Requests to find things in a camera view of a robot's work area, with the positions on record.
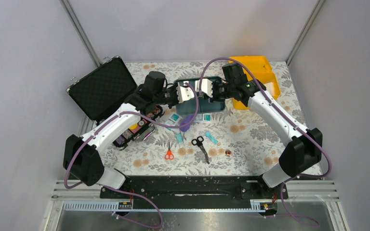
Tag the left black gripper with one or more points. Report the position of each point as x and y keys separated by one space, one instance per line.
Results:
x=173 y=87

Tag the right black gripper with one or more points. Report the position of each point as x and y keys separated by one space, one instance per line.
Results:
x=214 y=85

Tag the gauze dressing packet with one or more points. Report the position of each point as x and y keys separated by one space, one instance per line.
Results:
x=172 y=120
x=203 y=118

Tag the teal packet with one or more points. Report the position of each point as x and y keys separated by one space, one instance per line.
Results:
x=211 y=138
x=180 y=140

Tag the white gauze pad bag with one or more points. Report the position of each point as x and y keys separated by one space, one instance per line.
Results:
x=270 y=87

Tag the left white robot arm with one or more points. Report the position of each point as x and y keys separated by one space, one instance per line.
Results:
x=82 y=154

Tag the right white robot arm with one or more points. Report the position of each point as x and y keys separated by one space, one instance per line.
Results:
x=302 y=145

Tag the yellow plastic box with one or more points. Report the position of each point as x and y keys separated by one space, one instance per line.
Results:
x=261 y=70

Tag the purple flashlight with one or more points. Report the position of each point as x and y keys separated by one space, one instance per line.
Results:
x=186 y=123

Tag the black poker chip case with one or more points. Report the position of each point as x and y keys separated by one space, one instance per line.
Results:
x=101 y=92

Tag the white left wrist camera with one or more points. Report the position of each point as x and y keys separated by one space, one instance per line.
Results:
x=184 y=93

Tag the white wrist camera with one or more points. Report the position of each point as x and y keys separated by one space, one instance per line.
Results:
x=204 y=87
x=184 y=93

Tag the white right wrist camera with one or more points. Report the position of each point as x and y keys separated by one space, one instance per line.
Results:
x=204 y=87

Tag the orange handled scissors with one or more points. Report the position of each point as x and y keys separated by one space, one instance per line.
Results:
x=169 y=155

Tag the black handled scissors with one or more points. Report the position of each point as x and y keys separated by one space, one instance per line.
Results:
x=199 y=143

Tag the black mounting base plate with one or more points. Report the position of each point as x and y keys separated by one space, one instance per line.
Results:
x=194 y=192

